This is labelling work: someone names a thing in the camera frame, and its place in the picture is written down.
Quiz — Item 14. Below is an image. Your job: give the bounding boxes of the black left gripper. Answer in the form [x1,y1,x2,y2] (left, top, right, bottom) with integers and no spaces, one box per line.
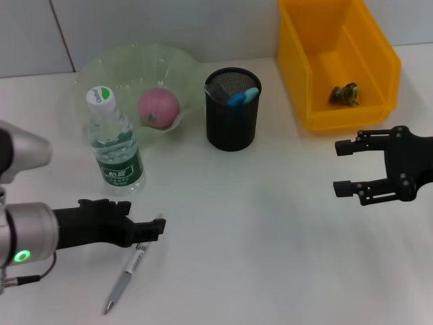
[52,198,168,251]

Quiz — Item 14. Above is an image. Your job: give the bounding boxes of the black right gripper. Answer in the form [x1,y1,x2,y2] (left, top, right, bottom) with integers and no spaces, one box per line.
[333,125,433,207]

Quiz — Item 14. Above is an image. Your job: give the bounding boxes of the clear water bottle green label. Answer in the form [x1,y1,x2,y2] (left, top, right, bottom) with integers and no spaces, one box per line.
[85,86,147,196]

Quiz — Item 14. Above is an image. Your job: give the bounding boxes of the pink peach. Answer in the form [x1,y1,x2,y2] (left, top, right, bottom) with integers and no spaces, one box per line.
[137,87,181,131]

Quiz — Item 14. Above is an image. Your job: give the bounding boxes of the blue pen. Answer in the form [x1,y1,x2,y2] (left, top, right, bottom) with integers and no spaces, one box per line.
[227,87,260,127]

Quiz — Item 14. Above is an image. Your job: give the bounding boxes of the clear plastic ruler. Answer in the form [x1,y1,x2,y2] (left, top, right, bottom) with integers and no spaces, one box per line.
[204,83,231,105]

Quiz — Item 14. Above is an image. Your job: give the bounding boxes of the grey ballpoint pen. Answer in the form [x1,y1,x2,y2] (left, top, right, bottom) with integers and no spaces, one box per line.
[103,213,164,316]

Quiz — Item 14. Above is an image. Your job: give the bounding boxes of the black mesh pen cup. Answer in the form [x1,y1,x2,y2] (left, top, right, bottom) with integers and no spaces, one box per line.
[204,67,263,152]

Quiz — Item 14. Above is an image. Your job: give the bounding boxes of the green glass fruit plate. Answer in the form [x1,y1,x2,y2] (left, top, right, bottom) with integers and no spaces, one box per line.
[72,41,200,148]

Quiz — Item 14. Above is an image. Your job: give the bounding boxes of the yellow plastic bin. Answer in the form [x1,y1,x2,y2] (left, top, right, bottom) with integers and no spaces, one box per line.
[277,0,403,133]

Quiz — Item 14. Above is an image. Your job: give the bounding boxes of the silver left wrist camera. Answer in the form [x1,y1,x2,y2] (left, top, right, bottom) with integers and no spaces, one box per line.
[0,120,53,184]

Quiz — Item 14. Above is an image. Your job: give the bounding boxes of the left gripper cable with plug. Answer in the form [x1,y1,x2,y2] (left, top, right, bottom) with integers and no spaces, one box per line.
[0,252,58,288]

